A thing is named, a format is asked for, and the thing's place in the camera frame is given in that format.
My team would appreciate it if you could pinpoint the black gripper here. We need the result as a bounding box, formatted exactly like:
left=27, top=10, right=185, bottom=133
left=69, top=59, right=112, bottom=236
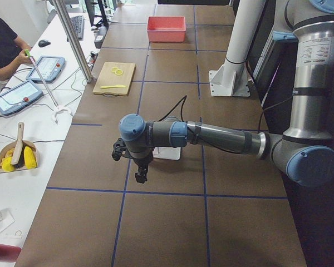
left=130, top=151, right=153, bottom=183

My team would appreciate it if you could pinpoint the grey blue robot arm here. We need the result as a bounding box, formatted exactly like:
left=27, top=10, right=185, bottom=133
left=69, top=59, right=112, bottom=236
left=112, top=1, right=334, bottom=187

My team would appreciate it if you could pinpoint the white towel rack tray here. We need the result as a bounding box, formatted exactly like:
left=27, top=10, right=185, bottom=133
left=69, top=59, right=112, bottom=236
left=153, top=147, right=181, bottom=160

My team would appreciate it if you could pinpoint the yellow plastic knife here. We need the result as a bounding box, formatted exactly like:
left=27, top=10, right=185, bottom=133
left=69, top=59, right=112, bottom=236
left=100, top=85, right=126, bottom=89

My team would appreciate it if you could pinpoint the wooden cutting board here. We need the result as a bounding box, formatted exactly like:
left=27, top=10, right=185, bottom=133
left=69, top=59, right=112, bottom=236
left=92, top=62, right=136, bottom=96

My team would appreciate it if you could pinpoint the silver reacher grabber stick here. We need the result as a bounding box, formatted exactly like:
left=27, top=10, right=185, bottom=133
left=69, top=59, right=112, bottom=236
left=23, top=49, right=73, bottom=123

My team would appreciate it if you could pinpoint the yellow cloth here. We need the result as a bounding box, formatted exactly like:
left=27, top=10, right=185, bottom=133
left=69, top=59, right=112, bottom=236
left=0, top=146, right=38, bottom=172

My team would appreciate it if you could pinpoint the wooden hand brush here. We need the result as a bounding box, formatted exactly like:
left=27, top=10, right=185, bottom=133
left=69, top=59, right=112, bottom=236
left=11, top=122, right=24, bottom=169

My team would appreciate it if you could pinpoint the wooden dustpan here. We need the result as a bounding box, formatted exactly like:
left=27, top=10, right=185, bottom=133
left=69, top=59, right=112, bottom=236
left=0, top=140, right=39, bottom=173

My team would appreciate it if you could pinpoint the lower teach pendant tablet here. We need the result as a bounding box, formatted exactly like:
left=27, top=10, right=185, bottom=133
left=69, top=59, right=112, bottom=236
left=0, top=81, right=43, bottom=115

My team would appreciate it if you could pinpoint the teach pendant tablet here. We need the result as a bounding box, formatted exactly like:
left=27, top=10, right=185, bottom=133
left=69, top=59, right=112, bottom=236
left=0, top=81, right=43, bottom=115
left=36, top=56, right=66, bottom=83

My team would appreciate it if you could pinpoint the upper teach pendant tablet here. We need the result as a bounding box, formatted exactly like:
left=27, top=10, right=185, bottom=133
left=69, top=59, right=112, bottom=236
left=36, top=56, right=66, bottom=83

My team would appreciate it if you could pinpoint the pink plastic bin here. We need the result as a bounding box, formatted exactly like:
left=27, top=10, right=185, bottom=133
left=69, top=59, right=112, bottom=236
left=147, top=16, right=186, bottom=43

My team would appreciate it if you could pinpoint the red object at corner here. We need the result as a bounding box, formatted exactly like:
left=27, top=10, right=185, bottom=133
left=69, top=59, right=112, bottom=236
left=0, top=244, right=22, bottom=263

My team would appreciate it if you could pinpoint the black computer mouse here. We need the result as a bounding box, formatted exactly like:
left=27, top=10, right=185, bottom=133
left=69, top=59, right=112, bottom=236
left=38, top=39, right=51, bottom=48

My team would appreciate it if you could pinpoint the black keyboard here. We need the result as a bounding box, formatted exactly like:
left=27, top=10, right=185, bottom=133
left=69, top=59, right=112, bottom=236
left=70, top=15, right=85, bottom=41

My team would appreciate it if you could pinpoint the person in black shirt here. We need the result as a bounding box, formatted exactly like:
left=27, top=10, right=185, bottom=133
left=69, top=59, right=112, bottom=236
left=0, top=18, right=31, bottom=81

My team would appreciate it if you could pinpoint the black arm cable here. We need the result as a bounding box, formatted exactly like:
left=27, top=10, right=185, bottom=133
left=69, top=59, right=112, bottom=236
left=158, top=95, right=296, bottom=154

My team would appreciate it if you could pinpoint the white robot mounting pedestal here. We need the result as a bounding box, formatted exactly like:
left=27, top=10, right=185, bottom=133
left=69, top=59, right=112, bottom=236
left=209, top=0, right=266, bottom=97

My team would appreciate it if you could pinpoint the aluminium frame post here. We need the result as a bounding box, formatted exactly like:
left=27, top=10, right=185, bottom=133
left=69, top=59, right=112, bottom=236
left=52, top=0, right=93, bottom=83

